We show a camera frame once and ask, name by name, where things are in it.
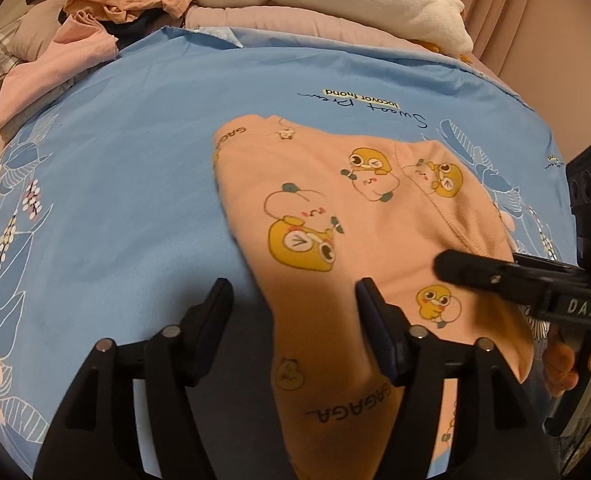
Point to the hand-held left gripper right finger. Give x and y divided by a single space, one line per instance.
375 320

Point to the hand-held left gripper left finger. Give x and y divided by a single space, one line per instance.
215 310

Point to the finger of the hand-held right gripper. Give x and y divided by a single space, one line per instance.
480 270

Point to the orange cartoon print garment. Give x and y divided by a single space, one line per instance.
355 240

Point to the person's right hand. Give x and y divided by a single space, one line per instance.
563 365

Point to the blue floral bed sheet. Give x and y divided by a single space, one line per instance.
115 185

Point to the pink curtain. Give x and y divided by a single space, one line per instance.
495 10

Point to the pink garment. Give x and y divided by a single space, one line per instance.
50 75

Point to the dark cloth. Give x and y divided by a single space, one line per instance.
135 27

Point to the pink quilt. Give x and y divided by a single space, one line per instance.
275 22

